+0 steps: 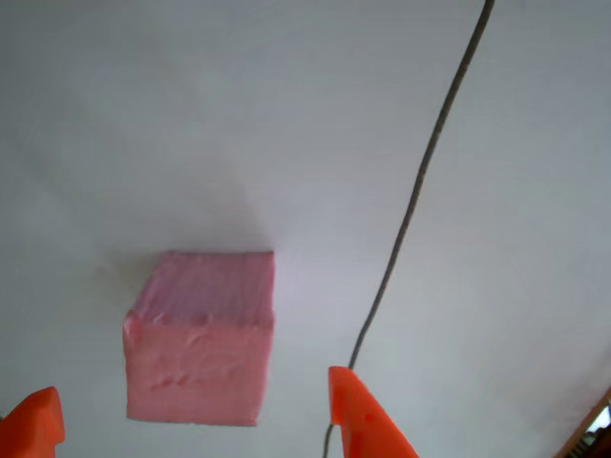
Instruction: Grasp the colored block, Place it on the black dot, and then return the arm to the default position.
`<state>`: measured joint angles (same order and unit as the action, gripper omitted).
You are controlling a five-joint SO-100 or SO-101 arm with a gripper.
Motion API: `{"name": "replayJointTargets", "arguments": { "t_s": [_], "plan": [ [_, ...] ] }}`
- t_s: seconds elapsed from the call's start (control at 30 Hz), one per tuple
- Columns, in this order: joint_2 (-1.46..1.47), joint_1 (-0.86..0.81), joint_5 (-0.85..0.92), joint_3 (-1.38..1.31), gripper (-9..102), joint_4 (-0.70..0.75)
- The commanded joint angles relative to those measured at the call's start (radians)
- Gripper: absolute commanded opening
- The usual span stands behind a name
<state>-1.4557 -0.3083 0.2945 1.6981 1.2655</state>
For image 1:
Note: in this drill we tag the pink foam cube block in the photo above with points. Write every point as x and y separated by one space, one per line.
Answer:
200 343

